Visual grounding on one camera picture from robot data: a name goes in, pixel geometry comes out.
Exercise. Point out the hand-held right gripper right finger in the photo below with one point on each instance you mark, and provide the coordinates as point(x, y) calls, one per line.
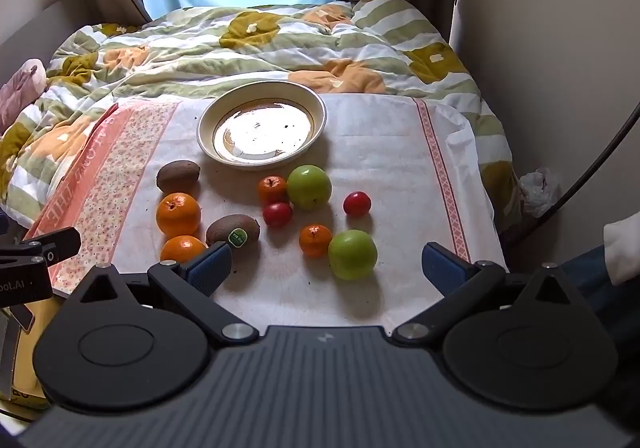
point(442, 270)

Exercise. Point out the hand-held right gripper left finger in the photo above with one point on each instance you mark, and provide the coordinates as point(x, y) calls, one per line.
point(212, 268)

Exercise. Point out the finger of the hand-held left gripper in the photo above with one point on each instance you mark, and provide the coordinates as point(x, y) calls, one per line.
point(60, 244)

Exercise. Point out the large orange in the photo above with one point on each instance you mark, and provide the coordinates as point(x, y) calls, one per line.
point(178, 214)
point(182, 249)

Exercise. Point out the brown kiwi with green sticker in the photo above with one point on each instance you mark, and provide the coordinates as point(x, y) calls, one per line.
point(233, 230)

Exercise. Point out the green apple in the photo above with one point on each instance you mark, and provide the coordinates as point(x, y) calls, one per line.
point(352, 254)
point(309, 186)

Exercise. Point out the cream ceramic bowl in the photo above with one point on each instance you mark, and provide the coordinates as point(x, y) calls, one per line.
point(262, 126)

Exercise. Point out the yellow bag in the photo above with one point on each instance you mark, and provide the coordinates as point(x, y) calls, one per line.
point(25, 368)

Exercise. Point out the red cherry tomato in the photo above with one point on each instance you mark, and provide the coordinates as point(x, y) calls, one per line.
point(357, 203)
point(277, 214)

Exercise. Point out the white cloth with pink border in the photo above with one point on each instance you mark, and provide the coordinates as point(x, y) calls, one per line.
point(400, 168)

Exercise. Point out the clear plastic bag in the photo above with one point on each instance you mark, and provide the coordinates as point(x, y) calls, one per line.
point(540, 193)

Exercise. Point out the pink pillow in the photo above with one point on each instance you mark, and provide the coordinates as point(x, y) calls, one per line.
point(17, 88)

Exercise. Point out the white garment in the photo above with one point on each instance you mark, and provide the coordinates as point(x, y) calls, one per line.
point(622, 253)

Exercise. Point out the green and orange floral quilt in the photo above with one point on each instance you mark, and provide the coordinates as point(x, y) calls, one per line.
point(200, 43)

